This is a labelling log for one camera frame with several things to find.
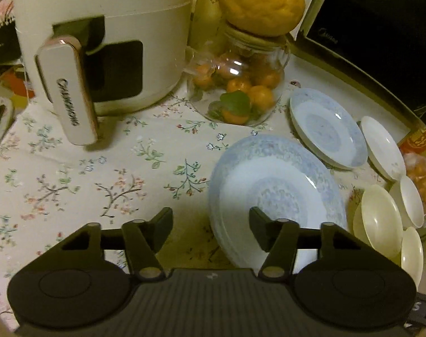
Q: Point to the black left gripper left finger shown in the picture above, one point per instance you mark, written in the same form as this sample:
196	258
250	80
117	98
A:
143	240

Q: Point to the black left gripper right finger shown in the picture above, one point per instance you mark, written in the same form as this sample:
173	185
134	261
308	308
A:
279	239

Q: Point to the large blue patterned plate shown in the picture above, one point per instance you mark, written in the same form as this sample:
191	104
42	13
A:
278	176

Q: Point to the cream bowl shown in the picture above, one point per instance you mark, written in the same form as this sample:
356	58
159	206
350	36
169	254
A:
377	222
412	255

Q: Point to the small blue patterned plate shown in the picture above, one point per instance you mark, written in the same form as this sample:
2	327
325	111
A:
327	129

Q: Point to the white plate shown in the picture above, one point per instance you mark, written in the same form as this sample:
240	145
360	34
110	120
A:
382	149

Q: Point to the white bowl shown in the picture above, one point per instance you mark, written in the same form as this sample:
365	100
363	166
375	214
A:
407	198

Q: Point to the floral tablecloth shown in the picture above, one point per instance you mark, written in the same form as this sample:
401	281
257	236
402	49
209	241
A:
162	156

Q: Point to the plastic bag of oranges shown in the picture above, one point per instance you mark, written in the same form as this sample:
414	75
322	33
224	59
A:
416	171

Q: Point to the glass jar of tangerines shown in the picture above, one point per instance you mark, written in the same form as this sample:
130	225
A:
237	77

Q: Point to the red gift box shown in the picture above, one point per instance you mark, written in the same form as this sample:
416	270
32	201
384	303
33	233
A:
415	142

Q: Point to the white air fryer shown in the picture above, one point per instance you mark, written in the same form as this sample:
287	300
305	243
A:
94	58

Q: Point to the black microwave oven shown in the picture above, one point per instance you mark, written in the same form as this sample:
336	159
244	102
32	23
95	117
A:
382	42

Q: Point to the large orange pomelo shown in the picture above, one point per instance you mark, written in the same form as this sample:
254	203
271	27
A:
266	18

